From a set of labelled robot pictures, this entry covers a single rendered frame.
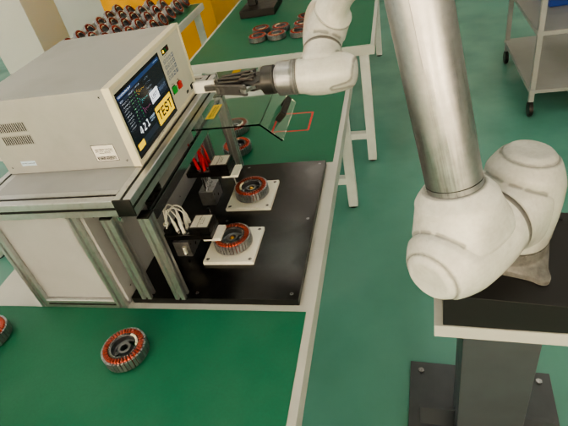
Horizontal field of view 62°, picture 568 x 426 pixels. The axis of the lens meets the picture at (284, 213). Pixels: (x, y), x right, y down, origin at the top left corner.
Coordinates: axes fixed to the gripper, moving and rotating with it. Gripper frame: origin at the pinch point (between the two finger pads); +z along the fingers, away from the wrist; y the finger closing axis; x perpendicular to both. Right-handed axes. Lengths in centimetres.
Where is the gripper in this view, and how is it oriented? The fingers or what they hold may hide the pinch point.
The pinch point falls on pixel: (205, 86)
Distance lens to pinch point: 137.4
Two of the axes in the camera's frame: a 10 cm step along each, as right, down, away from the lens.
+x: -1.8, -7.8, -6.0
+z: -9.7, 0.3, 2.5
